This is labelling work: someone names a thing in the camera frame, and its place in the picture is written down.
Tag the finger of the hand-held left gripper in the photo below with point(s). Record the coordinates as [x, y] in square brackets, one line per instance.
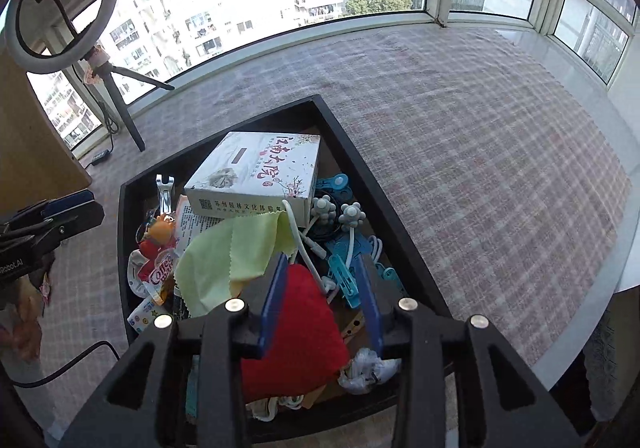
[75, 223]
[70, 200]

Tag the black tray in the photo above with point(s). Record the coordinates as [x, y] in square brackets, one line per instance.
[350, 142]

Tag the red cloth pouch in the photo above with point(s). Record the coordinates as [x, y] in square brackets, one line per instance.
[300, 328]

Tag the metal wrench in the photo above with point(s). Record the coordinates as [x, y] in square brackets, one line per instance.
[165, 193]

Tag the yellow green cloth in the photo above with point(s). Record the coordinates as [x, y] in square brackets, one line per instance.
[225, 253]

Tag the light blue sachet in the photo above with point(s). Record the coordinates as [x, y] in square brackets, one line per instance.
[192, 398]

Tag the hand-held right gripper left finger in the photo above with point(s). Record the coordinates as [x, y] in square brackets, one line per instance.
[275, 298]

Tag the light blue plastic clip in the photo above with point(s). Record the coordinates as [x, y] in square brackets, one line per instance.
[342, 273]

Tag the white star print packet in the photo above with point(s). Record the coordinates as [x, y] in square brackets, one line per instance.
[145, 315]

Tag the peach packet with label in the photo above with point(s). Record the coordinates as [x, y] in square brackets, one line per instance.
[192, 223]

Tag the black tripod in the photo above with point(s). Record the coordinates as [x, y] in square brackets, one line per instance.
[115, 92]

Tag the red white creamer sachet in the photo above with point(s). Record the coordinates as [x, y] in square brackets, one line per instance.
[157, 273]

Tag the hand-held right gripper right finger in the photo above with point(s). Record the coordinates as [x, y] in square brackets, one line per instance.
[370, 303]

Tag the white floral cardboard box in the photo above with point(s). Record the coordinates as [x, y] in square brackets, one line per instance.
[255, 167]

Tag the white desktop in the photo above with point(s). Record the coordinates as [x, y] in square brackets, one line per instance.
[600, 253]

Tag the oak wooden board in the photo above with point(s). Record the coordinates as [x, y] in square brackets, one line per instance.
[30, 142]

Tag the cartoon figure packet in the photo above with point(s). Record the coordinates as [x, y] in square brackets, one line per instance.
[159, 230]

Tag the checked tablecloth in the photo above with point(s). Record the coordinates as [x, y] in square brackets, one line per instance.
[475, 152]

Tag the crumpled white wrapper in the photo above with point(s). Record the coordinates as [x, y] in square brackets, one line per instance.
[365, 368]

